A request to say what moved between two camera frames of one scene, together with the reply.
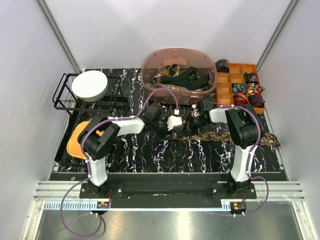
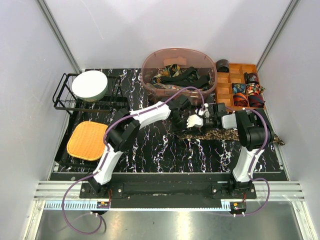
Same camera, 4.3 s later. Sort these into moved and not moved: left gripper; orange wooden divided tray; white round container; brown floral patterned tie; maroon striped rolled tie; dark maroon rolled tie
Moved: left gripper; brown floral patterned tie
Not moved: orange wooden divided tray; white round container; dark maroon rolled tie; maroon striped rolled tie
